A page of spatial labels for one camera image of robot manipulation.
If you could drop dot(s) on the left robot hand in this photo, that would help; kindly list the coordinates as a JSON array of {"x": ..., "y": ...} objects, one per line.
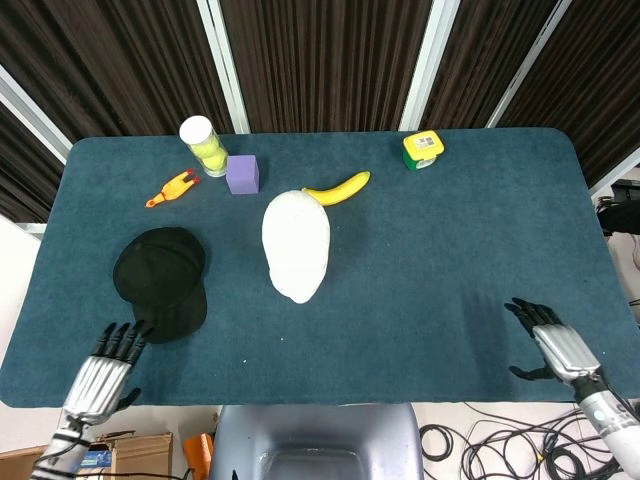
[{"x": 102, "y": 375}]

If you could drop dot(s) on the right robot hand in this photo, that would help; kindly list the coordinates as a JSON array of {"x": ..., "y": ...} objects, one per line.
[{"x": 560, "y": 345}]

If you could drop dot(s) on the black baseball cap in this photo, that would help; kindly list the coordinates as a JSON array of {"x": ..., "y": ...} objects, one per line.
[{"x": 162, "y": 282}]

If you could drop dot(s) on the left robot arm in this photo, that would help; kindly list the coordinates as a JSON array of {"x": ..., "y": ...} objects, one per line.
[{"x": 62, "y": 450}]

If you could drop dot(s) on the white mannequin head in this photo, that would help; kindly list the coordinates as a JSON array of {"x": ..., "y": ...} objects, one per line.
[{"x": 297, "y": 245}]

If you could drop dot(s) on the cardboard box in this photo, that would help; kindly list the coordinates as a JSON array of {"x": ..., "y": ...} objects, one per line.
[{"x": 140, "y": 452}]

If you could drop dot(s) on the orange object on floor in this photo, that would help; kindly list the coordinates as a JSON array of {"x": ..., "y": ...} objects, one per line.
[{"x": 197, "y": 450}]

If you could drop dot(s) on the blue table mat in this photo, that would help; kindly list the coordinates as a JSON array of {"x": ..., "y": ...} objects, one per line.
[{"x": 400, "y": 310}]

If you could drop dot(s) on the yellow rubber chicken toy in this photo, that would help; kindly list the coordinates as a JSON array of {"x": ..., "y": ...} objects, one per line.
[{"x": 171, "y": 188}]

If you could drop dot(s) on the grey robot torso base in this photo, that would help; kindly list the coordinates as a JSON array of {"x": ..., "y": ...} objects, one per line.
[{"x": 314, "y": 442}]

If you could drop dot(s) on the yellow green lidded container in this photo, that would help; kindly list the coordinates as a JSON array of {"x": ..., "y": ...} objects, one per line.
[{"x": 423, "y": 150}]

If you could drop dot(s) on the purple cube block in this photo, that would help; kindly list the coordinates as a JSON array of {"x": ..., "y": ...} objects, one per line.
[{"x": 243, "y": 174}]

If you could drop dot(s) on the tennis ball tube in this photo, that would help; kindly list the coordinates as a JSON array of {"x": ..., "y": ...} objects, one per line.
[{"x": 204, "y": 146}]

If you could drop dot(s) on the yellow banana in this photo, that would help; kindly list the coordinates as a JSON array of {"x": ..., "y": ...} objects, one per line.
[{"x": 345, "y": 187}]

